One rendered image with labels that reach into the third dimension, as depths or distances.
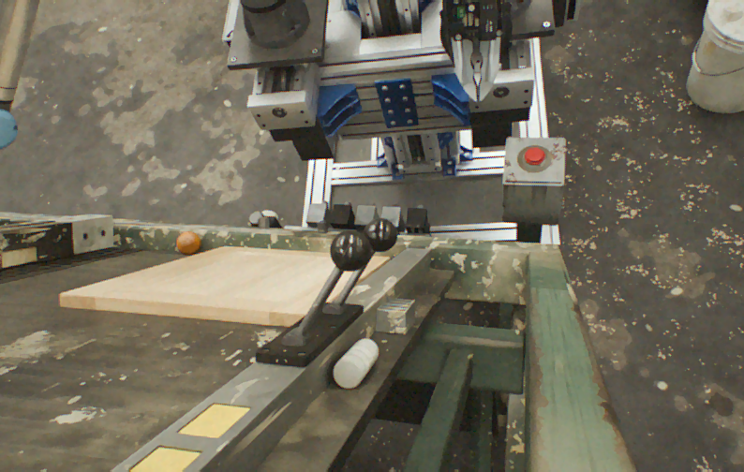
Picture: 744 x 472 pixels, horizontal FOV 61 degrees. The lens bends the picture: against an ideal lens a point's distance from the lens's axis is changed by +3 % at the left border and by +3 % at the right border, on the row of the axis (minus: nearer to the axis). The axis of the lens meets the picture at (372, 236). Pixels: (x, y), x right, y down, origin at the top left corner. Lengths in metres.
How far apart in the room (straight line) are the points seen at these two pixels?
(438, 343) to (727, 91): 1.83
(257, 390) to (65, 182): 2.60
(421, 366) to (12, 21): 0.83
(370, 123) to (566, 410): 1.27
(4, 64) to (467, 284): 0.89
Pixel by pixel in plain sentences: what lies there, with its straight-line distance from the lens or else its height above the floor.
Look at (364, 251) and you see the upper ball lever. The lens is 0.55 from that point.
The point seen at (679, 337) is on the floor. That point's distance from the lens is 2.20.
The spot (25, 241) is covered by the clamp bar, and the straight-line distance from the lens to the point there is 1.35.
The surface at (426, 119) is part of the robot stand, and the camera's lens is 1.64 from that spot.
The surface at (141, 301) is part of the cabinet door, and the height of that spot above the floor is 1.29.
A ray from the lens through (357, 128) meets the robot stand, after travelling 1.68.
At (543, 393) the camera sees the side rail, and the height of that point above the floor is 1.52.
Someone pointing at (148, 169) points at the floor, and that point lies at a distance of 2.88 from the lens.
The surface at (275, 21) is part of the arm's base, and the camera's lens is 1.45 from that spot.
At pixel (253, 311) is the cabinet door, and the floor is 1.29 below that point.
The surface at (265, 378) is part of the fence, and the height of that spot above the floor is 1.53.
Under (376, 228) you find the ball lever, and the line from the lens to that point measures 0.66.
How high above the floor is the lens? 2.02
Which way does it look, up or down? 60 degrees down
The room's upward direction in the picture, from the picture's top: 22 degrees counter-clockwise
